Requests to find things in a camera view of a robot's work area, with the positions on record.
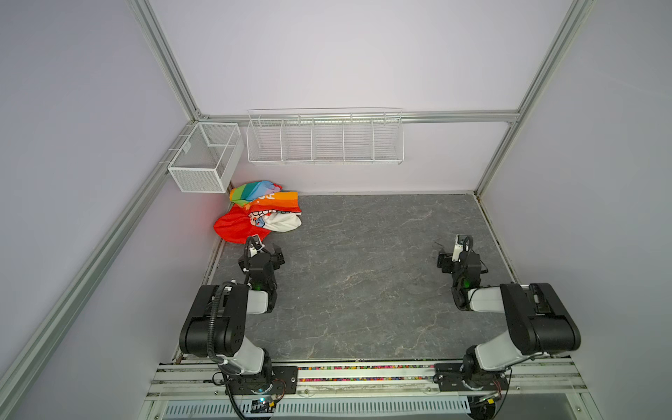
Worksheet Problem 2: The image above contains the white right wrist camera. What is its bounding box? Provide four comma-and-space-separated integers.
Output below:
451, 234, 464, 262

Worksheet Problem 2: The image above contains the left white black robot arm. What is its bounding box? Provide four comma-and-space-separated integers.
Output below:
178, 248, 285, 383

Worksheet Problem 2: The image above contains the white vent grille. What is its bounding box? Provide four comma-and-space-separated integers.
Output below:
163, 395, 471, 419

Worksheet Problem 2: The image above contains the long white wire basket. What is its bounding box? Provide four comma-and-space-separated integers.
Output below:
247, 108, 405, 166

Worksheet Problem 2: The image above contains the rainbow red kids jacket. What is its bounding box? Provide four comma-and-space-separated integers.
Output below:
213, 180, 302, 244

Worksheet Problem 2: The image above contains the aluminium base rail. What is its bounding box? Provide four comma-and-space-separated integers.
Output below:
145, 358, 588, 401

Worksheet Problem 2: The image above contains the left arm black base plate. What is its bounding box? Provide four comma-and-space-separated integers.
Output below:
226, 365, 299, 396

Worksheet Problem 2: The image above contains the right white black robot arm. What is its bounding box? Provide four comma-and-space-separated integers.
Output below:
437, 250, 582, 379

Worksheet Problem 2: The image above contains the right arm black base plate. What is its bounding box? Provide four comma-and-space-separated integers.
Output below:
432, 362, 509, 392

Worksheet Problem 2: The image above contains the small white mesh basket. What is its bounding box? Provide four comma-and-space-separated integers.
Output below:
168, 122, 244, 194

